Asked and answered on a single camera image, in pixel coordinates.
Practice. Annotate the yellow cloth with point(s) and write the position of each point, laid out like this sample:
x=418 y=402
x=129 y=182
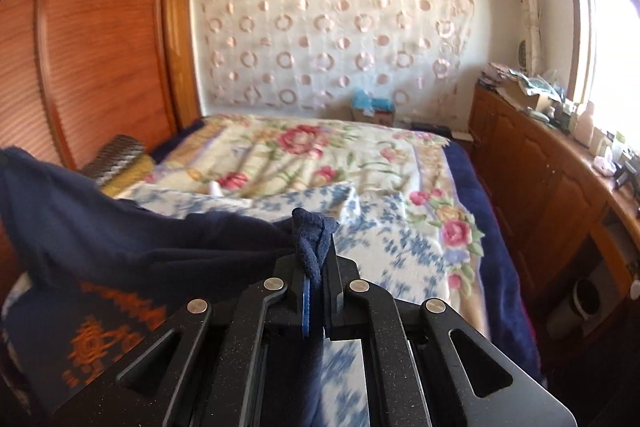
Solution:
x=138 y=171

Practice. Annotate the blue white floral sheet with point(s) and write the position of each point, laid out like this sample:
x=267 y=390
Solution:
x=376 y=231

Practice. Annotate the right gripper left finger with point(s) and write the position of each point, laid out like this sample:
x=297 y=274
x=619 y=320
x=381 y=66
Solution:
x=291 y=314

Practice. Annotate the white bottle on sideboard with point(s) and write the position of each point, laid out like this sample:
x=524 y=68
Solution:
x=583 y=131

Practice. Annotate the sheer circle-patterned curtain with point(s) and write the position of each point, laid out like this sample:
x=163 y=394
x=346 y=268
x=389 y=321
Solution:
x=311 y=57

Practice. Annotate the clutter pile on sideboard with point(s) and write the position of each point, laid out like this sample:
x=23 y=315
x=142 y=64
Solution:
x=519 y=89

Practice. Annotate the navy T-shirt orange print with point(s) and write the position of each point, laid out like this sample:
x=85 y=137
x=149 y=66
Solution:
x=106 y=272

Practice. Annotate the wooden sideboard cabinet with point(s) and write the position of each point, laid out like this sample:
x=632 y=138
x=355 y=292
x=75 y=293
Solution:
x=572 y=236

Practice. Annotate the dark circle-patterned cloth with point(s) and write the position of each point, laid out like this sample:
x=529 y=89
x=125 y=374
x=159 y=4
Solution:
x=113 y=159

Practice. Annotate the floral pink bed blanket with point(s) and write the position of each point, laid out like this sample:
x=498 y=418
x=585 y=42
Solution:
x=241 y=156

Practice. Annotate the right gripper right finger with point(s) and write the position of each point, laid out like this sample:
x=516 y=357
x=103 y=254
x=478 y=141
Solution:
x=341 y=318

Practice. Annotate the blue tissue box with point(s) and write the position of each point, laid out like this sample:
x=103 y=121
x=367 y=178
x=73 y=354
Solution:
x=370 y=110

